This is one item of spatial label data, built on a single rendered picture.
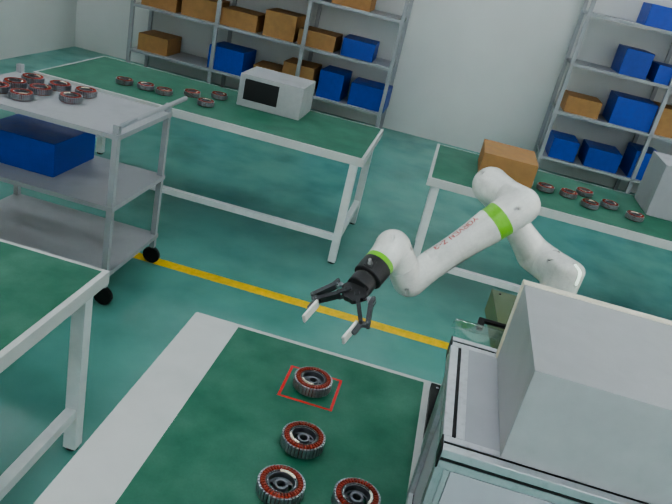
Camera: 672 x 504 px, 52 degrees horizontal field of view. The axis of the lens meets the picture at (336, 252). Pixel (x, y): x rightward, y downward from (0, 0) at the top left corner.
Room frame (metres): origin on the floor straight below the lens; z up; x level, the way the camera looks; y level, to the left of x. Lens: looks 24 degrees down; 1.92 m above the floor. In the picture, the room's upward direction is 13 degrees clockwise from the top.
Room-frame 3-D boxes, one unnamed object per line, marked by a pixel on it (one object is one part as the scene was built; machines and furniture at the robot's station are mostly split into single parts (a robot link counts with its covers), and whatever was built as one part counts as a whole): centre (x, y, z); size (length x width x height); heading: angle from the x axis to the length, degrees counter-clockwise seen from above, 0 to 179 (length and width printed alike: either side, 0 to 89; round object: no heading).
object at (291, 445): (1.41, -0.03, 0.77); 0.11 x 0.11 x 0.04
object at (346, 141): (4.65, 1.01, 0.37); 2.20 x 0.90 x 0.75; 84
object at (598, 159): (7.65, -2.57, 0.38); 0.42 x 0.36 x 0.21; 175
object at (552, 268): (2.30, -0.80, 0.99); 0.16 x 0.13 x 0.19; 30
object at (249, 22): (8.11, 1.61, 0.87); 0.42 x 0.40 x 0.18; 83
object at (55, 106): (3.35, 1.47, 0.51); 1.01 x 0.60 x 1.01; 84
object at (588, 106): (7.70, -2.20, 0.87); 0.40 x 0.36 x 0.17; 174
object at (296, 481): (1.24, 0.00, 0.77); 0.11 x 0.11 x 0.04
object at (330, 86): (7.97, 0.46, 0.43); 0.42 x 0.28 x 0.30; 172
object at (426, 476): (1.19, -0.30, 0.91); 0.28 x 0.03 x 0.32; 174
